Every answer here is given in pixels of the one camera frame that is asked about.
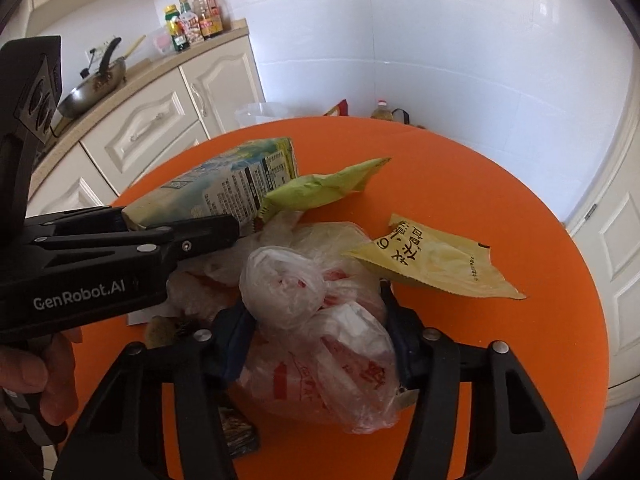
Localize white barcode label wrapper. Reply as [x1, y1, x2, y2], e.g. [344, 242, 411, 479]
[127, 304, 174, 326]

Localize black snack wrapper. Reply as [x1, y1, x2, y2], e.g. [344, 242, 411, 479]
[218, 405, 260, 458]

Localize crushed drink carton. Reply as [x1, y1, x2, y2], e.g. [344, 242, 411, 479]
[122, 138, 298, 236]

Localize white plastic bag trash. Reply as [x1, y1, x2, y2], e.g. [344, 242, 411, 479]
[167, 211, 399, 434]

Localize yellow snack packet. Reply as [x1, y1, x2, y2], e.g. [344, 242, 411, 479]
[346, 214, 525, 300]

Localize green snack packet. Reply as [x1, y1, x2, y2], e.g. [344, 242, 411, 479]
[258, 157, 390, 223]

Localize person's left hand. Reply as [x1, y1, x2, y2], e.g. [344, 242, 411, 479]
[1, 328, 82, 426]

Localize brown nut shell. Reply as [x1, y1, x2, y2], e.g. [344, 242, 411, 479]
[144, 316, 176, 349]

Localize round orange table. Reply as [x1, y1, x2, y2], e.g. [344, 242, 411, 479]
[115, 116, 608, 467]

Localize cream base cabinets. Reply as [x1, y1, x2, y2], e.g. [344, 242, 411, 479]
[26, 29, 264, 217]

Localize white panel door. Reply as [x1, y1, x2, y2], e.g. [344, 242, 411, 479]
[570, 77, 639, 406]

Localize white plastic floor bag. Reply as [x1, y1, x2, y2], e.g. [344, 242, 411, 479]
[235, 102, 293, 128]

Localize green cap sauce bottle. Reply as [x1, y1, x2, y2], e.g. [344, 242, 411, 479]
[164, 4, 190, 52]

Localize red label sauce bottle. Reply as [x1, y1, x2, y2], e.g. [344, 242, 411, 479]
[179, 0, 204, 46]

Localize brown oil bottle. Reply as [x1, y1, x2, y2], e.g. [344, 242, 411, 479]
[194, 0, 224, 39]

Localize red snack bag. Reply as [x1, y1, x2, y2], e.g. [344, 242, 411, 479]
[324, 99, 348, 117]

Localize cooking oil jug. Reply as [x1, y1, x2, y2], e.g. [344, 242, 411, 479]
[371, 100, 410, 125]

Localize steel wok with handle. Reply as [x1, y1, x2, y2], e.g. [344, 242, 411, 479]
[58, 37, 126, 119]

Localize wall power socket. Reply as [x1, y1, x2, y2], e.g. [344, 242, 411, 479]
[85, 39, 111, 64]

